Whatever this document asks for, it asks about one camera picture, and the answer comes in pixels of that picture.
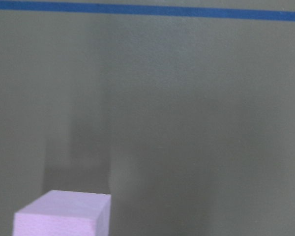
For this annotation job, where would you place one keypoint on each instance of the pink foam block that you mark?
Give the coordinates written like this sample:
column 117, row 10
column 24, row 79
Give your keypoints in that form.
column 64, row 213

